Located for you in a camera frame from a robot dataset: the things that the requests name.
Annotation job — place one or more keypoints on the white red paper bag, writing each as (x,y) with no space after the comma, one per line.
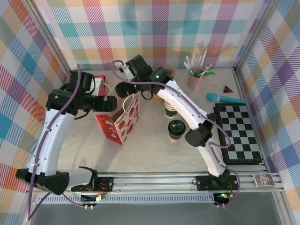
(127,119)

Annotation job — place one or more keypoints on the black plastic cup lid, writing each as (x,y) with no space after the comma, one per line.
(177,126)

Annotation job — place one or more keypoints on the black paper coffee cup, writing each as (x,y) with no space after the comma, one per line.
(175,138)

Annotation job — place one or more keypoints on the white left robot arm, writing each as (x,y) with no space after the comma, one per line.
(50,136)

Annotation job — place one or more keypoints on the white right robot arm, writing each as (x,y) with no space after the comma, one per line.
(178,105)

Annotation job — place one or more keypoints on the brown pulp cup carrier stack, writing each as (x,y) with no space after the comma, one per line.
(170,70)

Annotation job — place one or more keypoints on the stack of paper cups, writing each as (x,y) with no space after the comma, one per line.
(171,112)

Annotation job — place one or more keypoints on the white wrapped straw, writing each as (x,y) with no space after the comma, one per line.
(188,63)
(194,59)
(208,67)
(203,59)

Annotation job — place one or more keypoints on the pink straw holder cup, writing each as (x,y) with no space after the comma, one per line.
(194,82)

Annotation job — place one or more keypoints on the green wrapped straw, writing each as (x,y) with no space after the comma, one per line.
(211,73)

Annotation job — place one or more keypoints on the red triangle badge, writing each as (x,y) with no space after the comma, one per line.
(227,89)

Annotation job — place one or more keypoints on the black control board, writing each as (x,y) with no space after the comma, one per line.
(92,198)
(222,198)

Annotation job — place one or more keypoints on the black silver chessboard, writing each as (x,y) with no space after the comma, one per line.
(236,131)

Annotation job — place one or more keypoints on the playing card box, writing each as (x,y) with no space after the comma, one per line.
(263,180)

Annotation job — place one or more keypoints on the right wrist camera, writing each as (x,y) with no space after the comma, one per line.
(124,69)

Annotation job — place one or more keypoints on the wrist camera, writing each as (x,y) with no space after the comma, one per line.
(98,84)
(124,69)

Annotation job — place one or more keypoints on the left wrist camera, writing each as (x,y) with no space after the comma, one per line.
(98,84)

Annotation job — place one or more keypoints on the aluminium frame post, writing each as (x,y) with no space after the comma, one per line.
(49,35)
(256,35)

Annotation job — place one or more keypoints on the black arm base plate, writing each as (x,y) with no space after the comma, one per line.
(204,182)
(105,184)

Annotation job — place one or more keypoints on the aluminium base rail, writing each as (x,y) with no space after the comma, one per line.
(152,181)

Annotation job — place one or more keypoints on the aluminium frame side rail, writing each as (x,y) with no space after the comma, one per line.
(242,93)

